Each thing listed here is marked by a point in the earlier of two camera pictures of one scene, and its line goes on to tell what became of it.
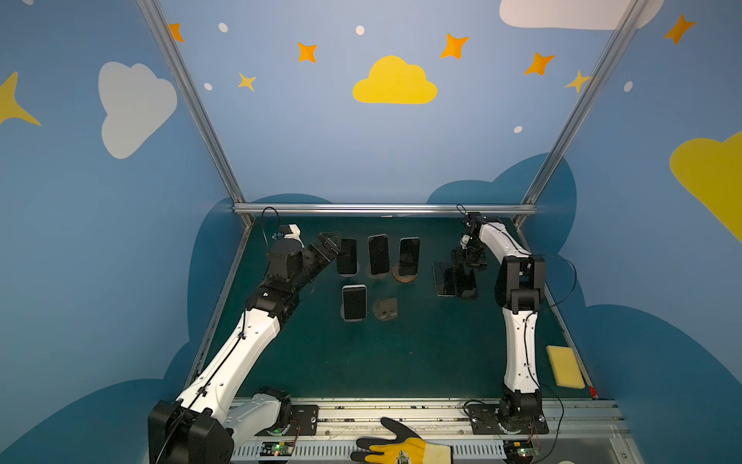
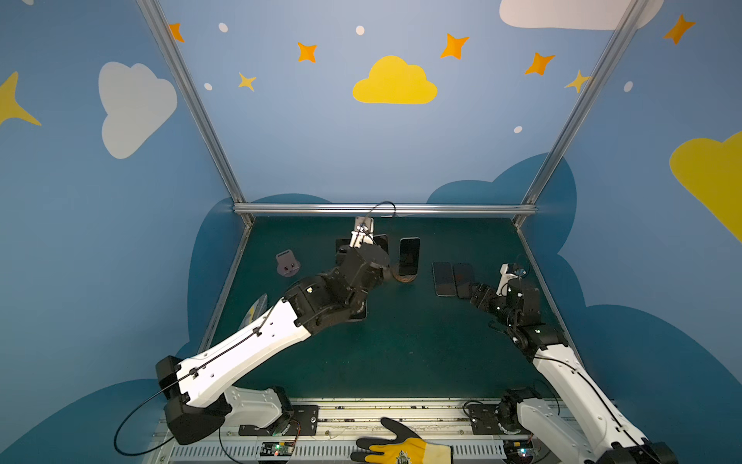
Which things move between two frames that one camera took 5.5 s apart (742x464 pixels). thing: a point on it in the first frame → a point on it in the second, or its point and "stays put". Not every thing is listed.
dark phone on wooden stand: [409, 256] stays put
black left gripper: [319, 251] → [385, 262]
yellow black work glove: [405, 448] stays put
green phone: [444, 278] stays put
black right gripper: [469, 256] → [487, 296]
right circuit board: [520, 451] stays put
